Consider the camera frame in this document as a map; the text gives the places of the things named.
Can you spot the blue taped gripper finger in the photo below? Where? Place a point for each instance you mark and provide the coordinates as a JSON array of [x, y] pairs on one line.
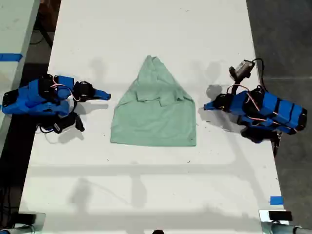
[[102, 93], [211, 104], [212, 108], [101, 97]]

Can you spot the pale green T-shirt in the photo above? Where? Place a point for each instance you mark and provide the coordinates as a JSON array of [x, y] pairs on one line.
[[153, 117]]

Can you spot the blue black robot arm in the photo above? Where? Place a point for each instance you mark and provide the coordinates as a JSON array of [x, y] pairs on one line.
[[26, 100], [278, 112]]

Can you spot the long blue tape strip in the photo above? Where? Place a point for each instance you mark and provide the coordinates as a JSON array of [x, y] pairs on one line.
[[11, 57]]

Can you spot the white side table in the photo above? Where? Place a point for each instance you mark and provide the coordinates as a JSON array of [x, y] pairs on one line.
[[14, 31]]

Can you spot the short blue tape strip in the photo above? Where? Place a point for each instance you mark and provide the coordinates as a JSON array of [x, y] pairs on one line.
[[276, 200]]

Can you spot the small black box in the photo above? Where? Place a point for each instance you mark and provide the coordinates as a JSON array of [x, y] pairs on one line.
[[27, 218], [279, 215]]

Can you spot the black round object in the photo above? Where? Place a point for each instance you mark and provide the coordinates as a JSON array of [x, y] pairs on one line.
[[158, 231]]

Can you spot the grey metal clamp tube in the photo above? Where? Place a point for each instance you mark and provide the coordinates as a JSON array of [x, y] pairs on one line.
[[280, 229], [17, 229]]

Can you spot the black camera stalk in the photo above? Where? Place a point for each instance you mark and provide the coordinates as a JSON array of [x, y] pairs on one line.
[[236, 85]]

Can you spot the black camera box with label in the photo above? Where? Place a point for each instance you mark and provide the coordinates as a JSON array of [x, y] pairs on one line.
[[65, 123]]

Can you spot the black grey camera box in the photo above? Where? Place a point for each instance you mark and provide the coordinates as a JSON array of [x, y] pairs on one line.
[[242, 68]]

